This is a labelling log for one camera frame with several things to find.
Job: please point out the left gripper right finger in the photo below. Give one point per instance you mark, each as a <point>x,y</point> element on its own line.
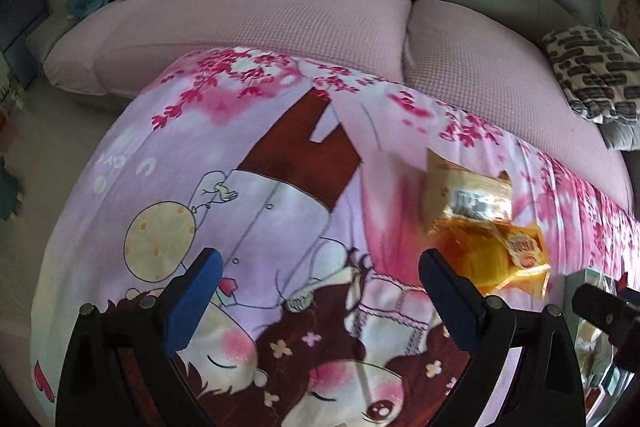
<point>546,389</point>

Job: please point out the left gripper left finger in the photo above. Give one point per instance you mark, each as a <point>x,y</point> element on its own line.
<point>119,367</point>

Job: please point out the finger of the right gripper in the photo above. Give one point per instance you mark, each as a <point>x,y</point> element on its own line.
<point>617,317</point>

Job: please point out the yellow orange snack packet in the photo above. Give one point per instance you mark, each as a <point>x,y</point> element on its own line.
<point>494,256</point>

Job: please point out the gold beige wafer packet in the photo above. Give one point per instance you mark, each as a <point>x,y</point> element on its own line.
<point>453,192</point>

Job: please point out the green rimmed white tray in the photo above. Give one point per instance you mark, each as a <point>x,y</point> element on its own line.
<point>603,382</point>

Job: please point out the grey cushion under pillow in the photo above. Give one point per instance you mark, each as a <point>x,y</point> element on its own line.
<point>620,133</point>

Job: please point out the black white patterned pillow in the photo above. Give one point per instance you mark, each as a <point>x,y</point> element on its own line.
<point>598,71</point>

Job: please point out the pink cartoon print cloth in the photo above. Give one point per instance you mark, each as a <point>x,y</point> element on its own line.
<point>306,177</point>

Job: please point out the pink waffle sofa cover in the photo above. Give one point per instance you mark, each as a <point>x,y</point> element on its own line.
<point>445,50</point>

